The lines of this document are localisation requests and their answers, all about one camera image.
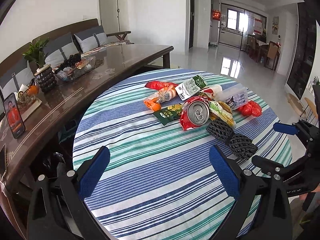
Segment orange white plastic wrapper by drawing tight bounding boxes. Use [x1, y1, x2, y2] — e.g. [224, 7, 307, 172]
[143, 86, 176, 112]

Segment glass snack tray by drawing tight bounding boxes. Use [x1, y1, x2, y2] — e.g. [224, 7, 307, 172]
[53, 53, 95, 82]

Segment wooden side stool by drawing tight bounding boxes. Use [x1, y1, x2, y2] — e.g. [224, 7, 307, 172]
[287, 93, 318, 126]

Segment yellow snack wrapper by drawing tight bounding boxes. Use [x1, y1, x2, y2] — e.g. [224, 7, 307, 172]
[209, 101, 236, 128]

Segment dark wooden door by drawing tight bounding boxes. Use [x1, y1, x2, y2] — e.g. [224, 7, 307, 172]
[189, 0, 195, 48]

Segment dining table with chairs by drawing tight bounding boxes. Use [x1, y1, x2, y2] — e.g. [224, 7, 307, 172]
[247, 35, 280, 71]

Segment glass fruit bowl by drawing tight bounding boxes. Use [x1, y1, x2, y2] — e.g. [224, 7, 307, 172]
[17, 78, 39, 108]

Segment red knotted plastic bag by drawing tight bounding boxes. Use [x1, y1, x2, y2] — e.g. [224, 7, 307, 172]
[237, 100, 262, 117]

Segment black foam net sleeve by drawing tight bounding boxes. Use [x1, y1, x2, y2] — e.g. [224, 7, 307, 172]
[206, 119, 258, 160]

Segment potted plant black vase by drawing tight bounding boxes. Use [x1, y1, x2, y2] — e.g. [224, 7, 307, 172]
[22, 38, 57, 94]

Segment dark glossy coffee table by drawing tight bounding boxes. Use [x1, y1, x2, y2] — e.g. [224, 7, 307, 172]
[1, 44, 174, 239]

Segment flat red plastic wrapper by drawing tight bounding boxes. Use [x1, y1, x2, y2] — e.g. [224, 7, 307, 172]
[145, 81, 178, 90]

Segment brown wooden sofa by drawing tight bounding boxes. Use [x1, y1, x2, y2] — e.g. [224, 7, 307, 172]
[0, 18, 132, 86]

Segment dark wall cabinet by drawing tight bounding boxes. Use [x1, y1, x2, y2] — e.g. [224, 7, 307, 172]
[287, 2, 317, 99]

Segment striped blue green tablecloth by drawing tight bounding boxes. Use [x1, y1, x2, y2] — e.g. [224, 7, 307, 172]
[72, 68, 293, 240]

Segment grey white cushion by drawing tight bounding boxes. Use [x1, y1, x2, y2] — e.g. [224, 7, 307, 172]
[74, 25, 108, 53]
[43, 32, 79, 67]
[1, 58, 34, 99]

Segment smartphone on stand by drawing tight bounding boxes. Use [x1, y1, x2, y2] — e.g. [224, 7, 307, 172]
[3, 93, 25, 139]

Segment red white paper pack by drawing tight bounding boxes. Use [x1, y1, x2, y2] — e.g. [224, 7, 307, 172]
[197, 85, 222, 101]

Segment green white milk carton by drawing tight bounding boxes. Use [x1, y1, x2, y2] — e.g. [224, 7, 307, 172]
[175, 75, 207, 101]

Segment clear Kuromi tissue box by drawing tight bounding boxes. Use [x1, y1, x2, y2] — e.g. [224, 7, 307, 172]
[215, 84, 248, 110]

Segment potted plants on shelf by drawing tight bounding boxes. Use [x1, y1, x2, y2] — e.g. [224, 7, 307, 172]
[309, 76, 320, 93]

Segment person's right hand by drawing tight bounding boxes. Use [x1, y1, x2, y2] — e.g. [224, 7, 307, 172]
[299, 184, 320, 201]

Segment crushed red soda can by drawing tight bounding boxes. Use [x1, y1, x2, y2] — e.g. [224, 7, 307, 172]
[180, 96, 209, 131]

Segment dark green snack packet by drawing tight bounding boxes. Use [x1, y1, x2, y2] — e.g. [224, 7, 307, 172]
[153, 103, 183, 126]

